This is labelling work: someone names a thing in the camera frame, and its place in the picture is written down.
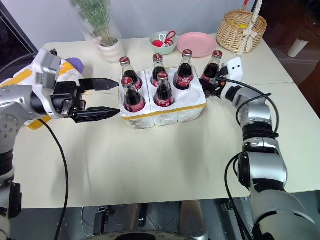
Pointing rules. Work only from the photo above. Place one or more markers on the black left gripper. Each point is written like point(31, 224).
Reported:
point(65, 93)

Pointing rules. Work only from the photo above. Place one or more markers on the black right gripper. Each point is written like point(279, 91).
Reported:
point(220, 87)

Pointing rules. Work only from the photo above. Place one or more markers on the glass cola bottle red cap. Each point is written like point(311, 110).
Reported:
point(184, 75)
point(157, 67)
point(130, 73)
point(163, 95)
point(212, 70)
point(133, 98)

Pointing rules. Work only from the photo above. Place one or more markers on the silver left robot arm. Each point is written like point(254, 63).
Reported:
point(15, 105)

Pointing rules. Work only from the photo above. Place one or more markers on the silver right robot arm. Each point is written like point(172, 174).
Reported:
point(265, 170)

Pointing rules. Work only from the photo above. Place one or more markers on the white foam crate yellow tape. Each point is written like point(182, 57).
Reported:
point(175, 112)

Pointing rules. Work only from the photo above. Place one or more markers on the purple rounded object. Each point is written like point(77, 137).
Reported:
point(76, 63)

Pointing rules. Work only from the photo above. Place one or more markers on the pink plate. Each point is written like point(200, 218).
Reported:
point(196, 45)

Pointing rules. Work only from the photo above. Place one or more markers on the white ribbed plant pot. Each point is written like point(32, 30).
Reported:
point(110, 51)

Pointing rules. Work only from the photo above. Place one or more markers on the pale green bowl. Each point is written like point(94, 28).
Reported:
point(172, 48)

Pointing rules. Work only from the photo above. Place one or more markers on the woven wicker basket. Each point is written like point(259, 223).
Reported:
point(232, 37)

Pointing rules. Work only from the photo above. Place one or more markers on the red looped item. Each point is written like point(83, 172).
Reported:
point(171, 36)

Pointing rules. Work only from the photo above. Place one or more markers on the red ball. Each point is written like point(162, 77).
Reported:
point(157, 43)

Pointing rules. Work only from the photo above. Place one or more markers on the cream lace ribbon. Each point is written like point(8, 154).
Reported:
point(250, 32)

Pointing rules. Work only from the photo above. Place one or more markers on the yellow item in basket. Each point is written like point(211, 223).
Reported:
point(241, 25)

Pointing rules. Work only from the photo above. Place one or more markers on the potted plant in wrap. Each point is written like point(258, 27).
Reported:
point(85, 27)

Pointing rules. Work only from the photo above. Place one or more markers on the green leafy plant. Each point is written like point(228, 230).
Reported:
point(98, 17)

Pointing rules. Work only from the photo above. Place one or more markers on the white tumbler cup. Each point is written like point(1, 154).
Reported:
point(296, 47)

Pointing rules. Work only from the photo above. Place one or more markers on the dark monitor screen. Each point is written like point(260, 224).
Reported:
point(12, 32)

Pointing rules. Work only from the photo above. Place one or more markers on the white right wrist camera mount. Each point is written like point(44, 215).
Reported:
point(235, 71)

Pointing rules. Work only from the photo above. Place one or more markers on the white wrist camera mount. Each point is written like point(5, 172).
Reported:
point(46, 66)
point(235, 71)

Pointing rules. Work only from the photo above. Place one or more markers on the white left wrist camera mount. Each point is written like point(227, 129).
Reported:
point(46, 66)

